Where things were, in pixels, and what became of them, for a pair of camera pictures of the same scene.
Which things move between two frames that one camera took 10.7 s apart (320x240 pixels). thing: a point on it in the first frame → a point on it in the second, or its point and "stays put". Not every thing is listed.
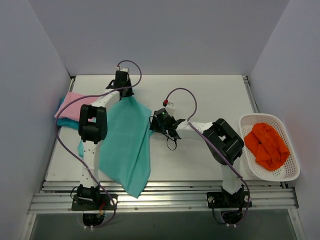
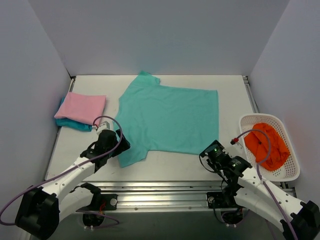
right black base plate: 220,199 stays put
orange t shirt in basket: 269,149 stays put
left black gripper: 126,91 → 122,144
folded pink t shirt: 72,111 stays put
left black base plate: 94,202 stays put
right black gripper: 155,124 → 207,152
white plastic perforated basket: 289,170 stays put
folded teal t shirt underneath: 66,122 stays put
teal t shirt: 125,157 → 157,118
